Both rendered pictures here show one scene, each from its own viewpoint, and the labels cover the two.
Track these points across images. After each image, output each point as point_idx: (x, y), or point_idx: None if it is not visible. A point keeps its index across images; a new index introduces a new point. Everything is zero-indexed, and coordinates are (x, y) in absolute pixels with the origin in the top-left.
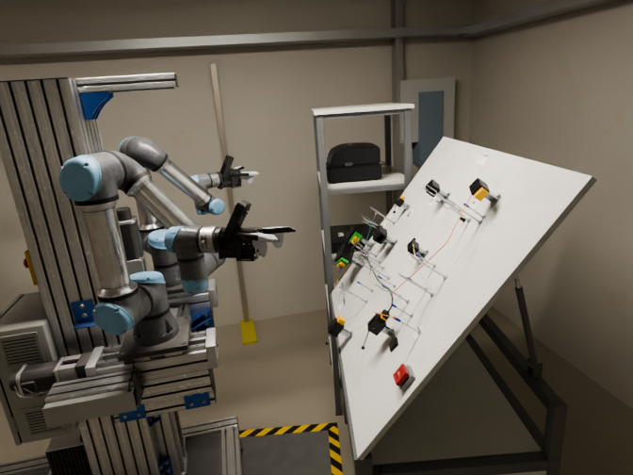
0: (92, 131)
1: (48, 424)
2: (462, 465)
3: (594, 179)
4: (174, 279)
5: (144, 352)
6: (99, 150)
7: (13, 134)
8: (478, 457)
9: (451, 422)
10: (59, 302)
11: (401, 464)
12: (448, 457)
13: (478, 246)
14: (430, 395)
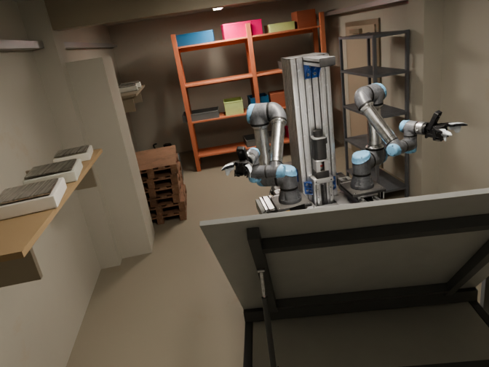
0: (314, 84)
1: (256, 207)
2: (245, 365)
3: (199, 224)
4: (354, 185)
5: (273, 202)
6: (320, 94)
7: (284, 82)
8: None
9: (285, 365)
10: (293, 164)
11: (250, 335)
12: (252, 358)
13: None
14: (318, 357)
